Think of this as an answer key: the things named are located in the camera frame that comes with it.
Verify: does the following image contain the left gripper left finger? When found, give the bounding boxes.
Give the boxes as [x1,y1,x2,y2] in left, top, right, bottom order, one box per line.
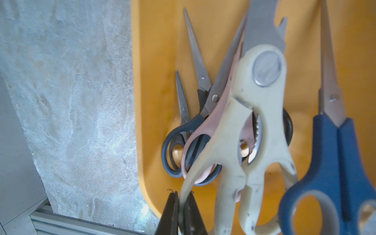
[155,191,179,235]

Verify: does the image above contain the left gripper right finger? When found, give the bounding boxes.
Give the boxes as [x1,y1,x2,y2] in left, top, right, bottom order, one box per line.
[183,192,208,235]

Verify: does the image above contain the pink scissors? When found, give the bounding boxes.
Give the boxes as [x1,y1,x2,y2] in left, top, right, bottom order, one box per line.
[181,32,244,178]

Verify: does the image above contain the cream kitchen shears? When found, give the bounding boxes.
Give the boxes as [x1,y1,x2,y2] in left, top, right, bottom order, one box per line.
[179,1,298,235]

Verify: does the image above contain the yellow plastic storage box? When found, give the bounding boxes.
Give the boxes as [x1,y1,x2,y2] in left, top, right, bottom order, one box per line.
[130,0,376,235]

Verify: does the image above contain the small grey scissors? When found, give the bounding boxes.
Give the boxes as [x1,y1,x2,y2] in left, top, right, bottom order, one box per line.
[169,70,191,170]

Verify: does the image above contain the aluminium mounting rail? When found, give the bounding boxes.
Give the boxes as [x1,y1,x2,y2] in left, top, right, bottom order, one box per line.
[30,205,139,235]

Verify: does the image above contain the dark grey handled scissors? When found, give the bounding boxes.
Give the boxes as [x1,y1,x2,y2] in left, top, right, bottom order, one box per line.
[161,7,247,187]

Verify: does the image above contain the blue handled scissors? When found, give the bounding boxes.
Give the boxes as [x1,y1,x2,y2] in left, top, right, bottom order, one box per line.
[278,1,376,235]

